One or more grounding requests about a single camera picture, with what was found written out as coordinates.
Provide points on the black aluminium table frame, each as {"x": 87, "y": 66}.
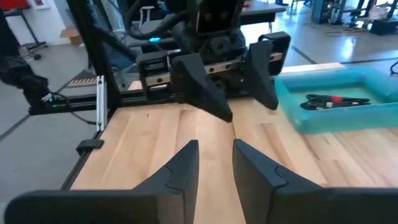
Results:
{"x": 88, "y": 37}

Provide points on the white stool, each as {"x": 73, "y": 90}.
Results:
{"x": 146, "y": 14}

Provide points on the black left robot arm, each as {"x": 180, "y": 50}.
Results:
{"x": 183, "y": 34}

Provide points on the teal plastic bin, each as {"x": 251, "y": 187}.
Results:
{"x": 326, "y": 121}

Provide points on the black stand base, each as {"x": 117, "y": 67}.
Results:
{"x": 385, "y": 27}

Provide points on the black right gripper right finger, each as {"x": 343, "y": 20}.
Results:
{"x": 295, "y": 205}

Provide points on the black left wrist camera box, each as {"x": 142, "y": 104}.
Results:
{"x": 217, "y": 15}

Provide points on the grey computer tower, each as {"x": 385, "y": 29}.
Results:
{"x": 321, "y": 11}

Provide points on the black side table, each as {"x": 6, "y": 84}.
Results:
{"x": 261, "y": 11}

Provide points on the cardboard box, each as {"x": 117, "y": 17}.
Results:
{"x": 73, "y": 35}

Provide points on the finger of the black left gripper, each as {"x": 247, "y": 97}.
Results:
{"x": 262, "y": 74}
{"x": 199, "y": 87}

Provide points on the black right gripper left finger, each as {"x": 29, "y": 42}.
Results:
{"x": 124, "y": 208}

